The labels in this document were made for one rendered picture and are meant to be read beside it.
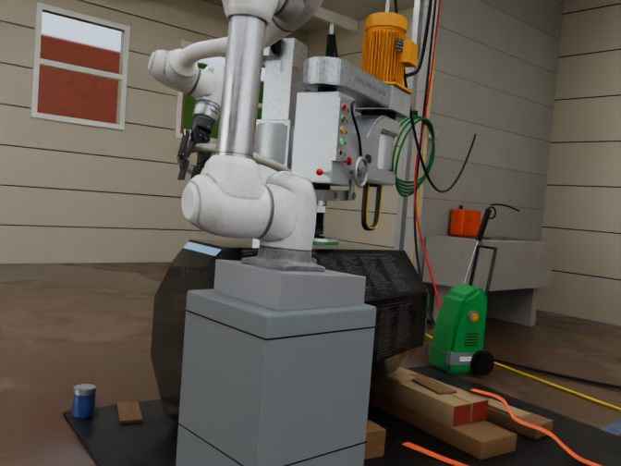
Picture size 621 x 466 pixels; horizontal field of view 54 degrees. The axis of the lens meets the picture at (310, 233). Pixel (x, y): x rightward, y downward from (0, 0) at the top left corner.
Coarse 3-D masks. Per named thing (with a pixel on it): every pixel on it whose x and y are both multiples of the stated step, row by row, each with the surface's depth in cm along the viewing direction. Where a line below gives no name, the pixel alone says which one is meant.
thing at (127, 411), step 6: (120, 402) 298; (126, 402) 299; (132, 402) 299; (120, 408) 291; (126, 408) 291; (132, 408) 292; (138, 408) 292; (120, 414) 282; (126, 414) 283; (132, 414) 284; (138, 414) 284; (120, 420) 276; (126, 420) 276; (132, 420) 277; (138, 420) 278
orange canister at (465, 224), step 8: (456, 216) 590; (464, 216) 585; (472, 216) 593; (480, 216) 601; (456, 224) 590; (464, 224) 585; (472, 224) 594; (456, 232) 590; (464, 232) 586; (472, 232) 595
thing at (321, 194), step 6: (318, 192) 274; (324, 192) 280; (330, 192) 285; (336, 192) 289; (342, 192) 296; (354, 192) 301; (318, 198) 274; (324, 198) 280; (330, 198) 285; (336, 198) 289; (342, 198) 297; (354, 198) 301
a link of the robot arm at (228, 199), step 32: (224, 0) 162; (256, 0) 159; (256, 32) 161; (256, 64) 162; (224, 96) 162; (256, 96) 163; (224, 128) 161; (224, 160) 158; (192, 192) 155; (224, 192) 156; (256, 192) 161; (192, 224) 161; (224, 224) 157; (256, 224) 162
